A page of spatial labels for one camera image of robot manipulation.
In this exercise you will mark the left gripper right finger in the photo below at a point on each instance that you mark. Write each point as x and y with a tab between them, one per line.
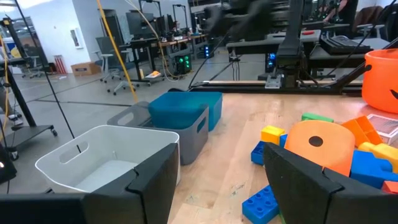
304	196

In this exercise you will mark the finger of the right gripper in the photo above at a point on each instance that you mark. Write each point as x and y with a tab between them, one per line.
253	21
217	18

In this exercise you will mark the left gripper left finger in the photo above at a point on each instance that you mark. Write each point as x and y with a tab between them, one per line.
155	186

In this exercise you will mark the blue studded toy brick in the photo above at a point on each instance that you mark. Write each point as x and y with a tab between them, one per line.
259	207
257	153

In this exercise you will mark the orange foam die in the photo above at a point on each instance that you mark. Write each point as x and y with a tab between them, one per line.
332	152

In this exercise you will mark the large blue toy block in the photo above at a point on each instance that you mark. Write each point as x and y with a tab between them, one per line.
367	169

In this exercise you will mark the yellow toy block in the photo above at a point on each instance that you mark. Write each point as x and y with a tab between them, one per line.
272	135
382	152

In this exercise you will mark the green toy block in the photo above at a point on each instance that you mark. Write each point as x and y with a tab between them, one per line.
315	117

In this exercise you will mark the red toy block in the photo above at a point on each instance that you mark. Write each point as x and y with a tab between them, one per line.
391	187

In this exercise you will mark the orange toy block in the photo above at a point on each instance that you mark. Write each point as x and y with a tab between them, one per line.
362	130

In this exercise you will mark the patterned back playing card deck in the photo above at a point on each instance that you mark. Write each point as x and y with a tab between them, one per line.
385	126

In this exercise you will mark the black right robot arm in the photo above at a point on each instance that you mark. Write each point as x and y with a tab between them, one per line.
290	46

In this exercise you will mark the computer tower blue lights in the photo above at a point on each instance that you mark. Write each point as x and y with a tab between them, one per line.
271	62

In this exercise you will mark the computer tower green lights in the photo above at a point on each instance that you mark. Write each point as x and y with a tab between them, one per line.
183	63

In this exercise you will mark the grey plastic bin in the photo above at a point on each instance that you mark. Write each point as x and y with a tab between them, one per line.
192	140

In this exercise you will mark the white plastic bin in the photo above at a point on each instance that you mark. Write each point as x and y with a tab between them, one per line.
102	140

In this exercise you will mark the teal plastic bin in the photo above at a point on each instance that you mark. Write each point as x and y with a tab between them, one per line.
177	112

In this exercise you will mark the black office desk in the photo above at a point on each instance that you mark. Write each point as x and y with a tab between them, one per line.
143	46

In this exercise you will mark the black flat case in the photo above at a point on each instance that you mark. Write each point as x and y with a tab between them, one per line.
345	45

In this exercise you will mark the person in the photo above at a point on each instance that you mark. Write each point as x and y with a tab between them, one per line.
348	12

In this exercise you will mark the grey mesh office chair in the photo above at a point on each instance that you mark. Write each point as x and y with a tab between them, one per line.
107	46

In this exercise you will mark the cardboard box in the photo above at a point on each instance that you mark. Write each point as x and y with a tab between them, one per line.
85	69

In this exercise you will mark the orange pumpkin bucket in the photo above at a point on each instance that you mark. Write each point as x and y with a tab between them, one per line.
379	81

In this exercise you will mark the black rolling stand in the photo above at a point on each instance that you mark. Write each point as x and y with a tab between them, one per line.
18	93

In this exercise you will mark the black aluminium table frame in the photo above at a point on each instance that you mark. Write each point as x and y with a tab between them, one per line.
236	88

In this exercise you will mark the framed wall picture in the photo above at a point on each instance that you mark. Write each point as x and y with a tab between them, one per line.
76	38

